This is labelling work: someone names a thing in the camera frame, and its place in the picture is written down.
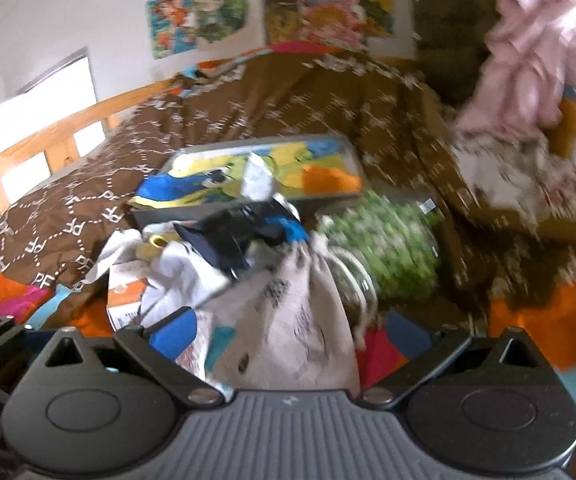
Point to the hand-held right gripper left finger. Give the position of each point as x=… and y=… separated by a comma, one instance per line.
x=173, y=332

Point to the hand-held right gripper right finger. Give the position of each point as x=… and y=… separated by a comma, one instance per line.
x=410, y=334

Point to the red cloth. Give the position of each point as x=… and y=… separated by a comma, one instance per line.
x=380, y=357

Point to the white cloth with orange label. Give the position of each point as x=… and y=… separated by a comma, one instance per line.
x=132, y=290

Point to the green patterned cloth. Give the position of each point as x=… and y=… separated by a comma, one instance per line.
x=388, y=245

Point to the dark navy cloth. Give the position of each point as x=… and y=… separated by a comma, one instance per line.
x=222, y=240

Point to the beige printed cloth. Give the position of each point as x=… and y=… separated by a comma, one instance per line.
x=293, y=320

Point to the bright blue cloth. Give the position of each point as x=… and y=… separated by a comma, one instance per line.
x=288, y=230

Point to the grey storage box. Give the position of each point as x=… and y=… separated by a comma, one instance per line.
x=268, y=210

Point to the yellow green cartoon cloth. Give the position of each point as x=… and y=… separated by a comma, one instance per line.
x=288, y=160

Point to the floral bed sheet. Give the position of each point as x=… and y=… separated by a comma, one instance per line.
x=533, y=185

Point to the brown printed patchwork blanket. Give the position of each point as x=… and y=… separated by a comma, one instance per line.
x=318, y=100

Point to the pink ruffled garment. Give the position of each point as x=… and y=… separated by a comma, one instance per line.
x=533, y=50

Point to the olive puffer jacket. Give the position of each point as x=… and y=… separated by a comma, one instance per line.
x=448, y=20

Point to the wooden bed rail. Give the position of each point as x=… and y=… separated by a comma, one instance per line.
x=42, y=145

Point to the orange haired girl wall poster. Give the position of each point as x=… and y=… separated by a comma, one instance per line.
x=170, y=22

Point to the pink girl wall poster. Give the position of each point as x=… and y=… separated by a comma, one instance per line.
x=335, y=17

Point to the blonde figure wall poster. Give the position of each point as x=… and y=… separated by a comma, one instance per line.
x=220, y=10

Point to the dark swirly wall poster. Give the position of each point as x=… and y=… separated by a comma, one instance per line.
x=288, y=5

